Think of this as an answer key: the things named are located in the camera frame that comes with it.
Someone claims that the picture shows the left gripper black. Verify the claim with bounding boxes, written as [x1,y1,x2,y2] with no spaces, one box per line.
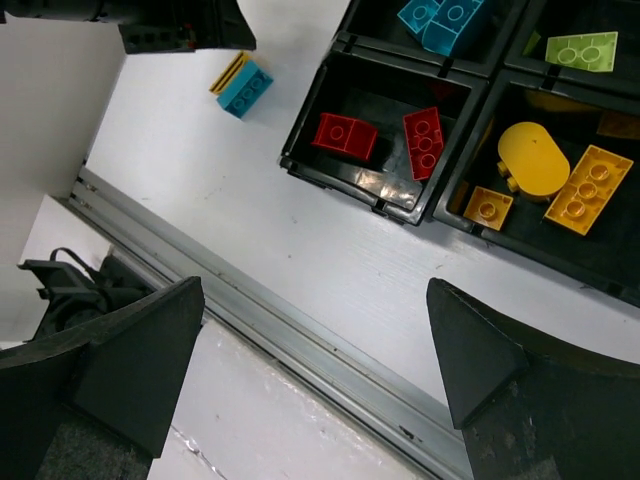
[1,0,256,54]

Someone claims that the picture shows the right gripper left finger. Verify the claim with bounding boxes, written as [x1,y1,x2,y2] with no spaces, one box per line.
[1,277,204,479]

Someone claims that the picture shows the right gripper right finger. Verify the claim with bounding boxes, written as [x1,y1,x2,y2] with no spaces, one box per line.
[426,278,639,479]

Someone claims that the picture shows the yellow striped lego piece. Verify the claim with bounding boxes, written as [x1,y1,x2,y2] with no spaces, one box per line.
[209,51,251,95]

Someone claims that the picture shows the red flower lego brick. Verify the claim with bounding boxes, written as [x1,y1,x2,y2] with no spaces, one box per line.
[311,112,378,163]

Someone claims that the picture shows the yellow rounded lego brick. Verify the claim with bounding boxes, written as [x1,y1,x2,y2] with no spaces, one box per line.
[497,121,571,201]

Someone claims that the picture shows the teal rounded lego brick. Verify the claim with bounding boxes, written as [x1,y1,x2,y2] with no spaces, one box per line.
[421,0,495,57]

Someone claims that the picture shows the small teal lego cube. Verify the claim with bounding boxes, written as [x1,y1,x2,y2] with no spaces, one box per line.
[397,0,441,41]

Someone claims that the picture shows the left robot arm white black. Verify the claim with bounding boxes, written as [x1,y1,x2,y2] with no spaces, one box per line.
[1,0,256,340]

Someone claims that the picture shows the small orange lego tile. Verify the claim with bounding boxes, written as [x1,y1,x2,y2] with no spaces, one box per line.
[463,186,514,231]

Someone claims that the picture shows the orange flat lego plate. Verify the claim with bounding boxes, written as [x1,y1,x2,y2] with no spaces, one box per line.
[544,145,634,236]

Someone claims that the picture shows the black four compartment tray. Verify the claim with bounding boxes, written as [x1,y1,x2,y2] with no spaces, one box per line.
[280,1,639,305]

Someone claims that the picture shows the lime lego tile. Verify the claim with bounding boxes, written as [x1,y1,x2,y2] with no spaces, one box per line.
[545,31,618,73]

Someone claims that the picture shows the aluminium frame rail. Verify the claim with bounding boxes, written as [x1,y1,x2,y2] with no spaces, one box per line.
[63,167,472,479]

